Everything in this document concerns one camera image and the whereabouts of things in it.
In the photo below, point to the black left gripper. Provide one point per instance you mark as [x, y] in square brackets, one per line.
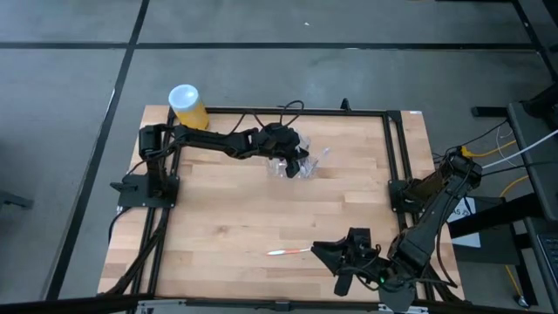
[279, 139]

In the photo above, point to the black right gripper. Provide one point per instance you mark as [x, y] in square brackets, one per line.
[362, 261]

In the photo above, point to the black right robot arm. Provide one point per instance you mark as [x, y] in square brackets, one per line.
[429, 227]

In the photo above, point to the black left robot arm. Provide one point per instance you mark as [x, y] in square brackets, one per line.
[209, 140]

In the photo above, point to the clear plastic organizer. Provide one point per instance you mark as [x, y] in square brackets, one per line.
[274, 170]

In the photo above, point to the pile of wrapped toothbrushes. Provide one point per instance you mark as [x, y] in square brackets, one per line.
[331, 112]

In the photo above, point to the small black clamp knob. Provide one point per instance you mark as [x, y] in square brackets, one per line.
[345, 104]

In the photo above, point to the yellow canister white lid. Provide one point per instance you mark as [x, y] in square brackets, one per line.
[185, 98]

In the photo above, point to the white paper sign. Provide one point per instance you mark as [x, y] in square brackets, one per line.
[468, 240]

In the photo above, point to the black desk beam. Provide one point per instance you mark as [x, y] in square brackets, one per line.
[492, 216]

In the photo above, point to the yellow extension plug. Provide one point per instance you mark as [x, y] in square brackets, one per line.
[466, 152]

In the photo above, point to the silver caster wheel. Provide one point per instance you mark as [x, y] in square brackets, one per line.
[521, 301]

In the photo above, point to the black keyboard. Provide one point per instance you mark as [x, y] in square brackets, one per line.
[550, 257]

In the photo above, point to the grey desk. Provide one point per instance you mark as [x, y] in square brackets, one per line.
[547, 192]

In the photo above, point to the black crossbar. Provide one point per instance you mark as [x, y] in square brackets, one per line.
[65, 303]

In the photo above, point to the black stand foot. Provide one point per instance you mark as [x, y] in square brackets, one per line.
[13, 199]

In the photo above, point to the silver metal bracket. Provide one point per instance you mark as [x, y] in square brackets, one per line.
[383, 309]
[152, 306]

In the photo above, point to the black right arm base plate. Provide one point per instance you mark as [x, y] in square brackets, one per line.
[397, 205]

